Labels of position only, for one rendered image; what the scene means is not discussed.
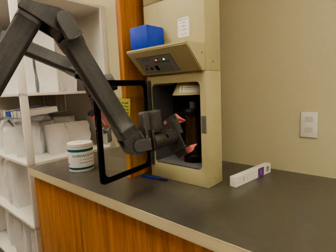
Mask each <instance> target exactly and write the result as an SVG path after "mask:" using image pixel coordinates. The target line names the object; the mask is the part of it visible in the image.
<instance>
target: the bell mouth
mask: <svg viewBox="0 0 336 252"><path fill-rule="evenodd" d="M172 95H173V96H190V95H200V84H199V83H198V82H181V83H177V84H176V87H175V89H174V92H173V94H172Z"/></svg>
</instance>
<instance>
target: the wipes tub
mask: <svg viewBox="0 0 336 252"><path fill-rule="evenodd" d="M66 145H67V155H68V165H69V171H70V172H73V173H82V172H87V171H90V170H92V169H94V167H95V166H94V152H93V141H92V140H87V139H85V140H74V141H70V142H68V143H67V144H66Z"/></svg>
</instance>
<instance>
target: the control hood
mask: <svg viewBox="0 0 336 252"><path fill-rule="evenodd" d="M126 54H127V55H128V57H129V58H130V59H131V60H132V62H133V63H134V64H135V66H136V67H137V68H138V70H139V71H140V72H141V74H142V75H144V76H152V75H162V74H173V73H184V72H194V71H204V70H205V44H204V43H201V42H195V41H190V40H183V41H178V42H173V43H168V44H162V45H157V46H152V47H147V48H141V49H136V50H131V51H127V52H126ZM164 54H170V55H171V56H172V58H173V59H174V61H175V62H176V64H177V66H178V67H179V69H180V70H176V71H166V72H157V73H146V72H145V71H144V70H143V68H142V67H141V66H140V64H139V63H138V62H137V60H136V59H138V58H145V57H151V56H157V55H164Z"/></svg>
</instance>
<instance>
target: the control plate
mask: <svg viewBox="0 0 336 252"><path fill-rule="evenodd" d="M163 58H164V59H165V60H163ZM155 59H156V60H157V61H155ZM136 60H137V62H138V63H139V64H140V66H141V67H142V68H143V70H144V71H145V72H146V74H151V73H161V72H171V71H180V68H179V67H178V65H177V64H176V62H175V61H174V59H173V57H172V56H171V54H170V53H167V54H161V55H155V56H148V57H142V58H136ZM170 65H172V67H171V66H170ZM155 66H158V67H159V69H160V70H157V69H156V67H155ZM161 66H162V67H163V68H162V67H161ZM166 66H167V67H166ZM151 68H153V70H151ZM146 69H148V70H146Z"/></svg>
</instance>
